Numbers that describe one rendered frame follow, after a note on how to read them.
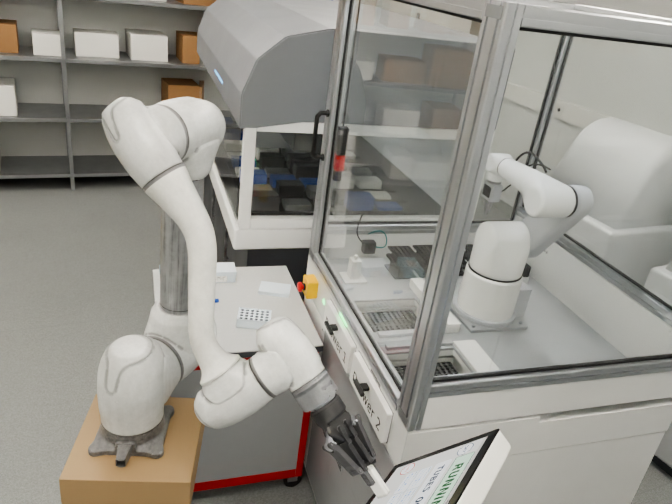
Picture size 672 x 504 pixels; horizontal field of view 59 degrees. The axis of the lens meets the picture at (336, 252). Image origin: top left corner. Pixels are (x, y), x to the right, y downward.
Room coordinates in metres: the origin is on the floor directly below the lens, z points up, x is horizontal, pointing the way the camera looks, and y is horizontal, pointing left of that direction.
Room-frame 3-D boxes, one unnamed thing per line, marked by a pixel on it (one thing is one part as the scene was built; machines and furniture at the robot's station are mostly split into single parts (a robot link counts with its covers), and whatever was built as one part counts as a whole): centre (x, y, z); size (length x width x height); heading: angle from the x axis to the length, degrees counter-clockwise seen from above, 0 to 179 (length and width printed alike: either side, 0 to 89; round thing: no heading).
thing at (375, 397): (1.42, -0.16, 0.87); 0.29 x 0.02 x 0.11; 21
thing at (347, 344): (1.71, -0.05, 0.87); 0.29 x 0.02 x 0.11; 21
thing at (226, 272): (2.19, 0.47, 0.79); 0.13 x 0.09 x 0.05; 110
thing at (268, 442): (1.99, 0.38, 0.38); 0.62 x 0.58 x 0.76; 21
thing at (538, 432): (1.85, -0.51, 0.87); 1.02 x 0.95 x 0.14; 21
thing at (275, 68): (3.45, 0.22, 0.89); 1.86 x 1.21 x 1.78; 21
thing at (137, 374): (1.17, 0.46, 1.02); 0.18 x 0.16 x 0.22; 162
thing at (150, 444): (1.14, 0.46, 0.89); 0.22 x 0.18 x 0.06; 7
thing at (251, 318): (1.88, 0.27, 0.78); 0.12 x 0.08 x 0.04; 95
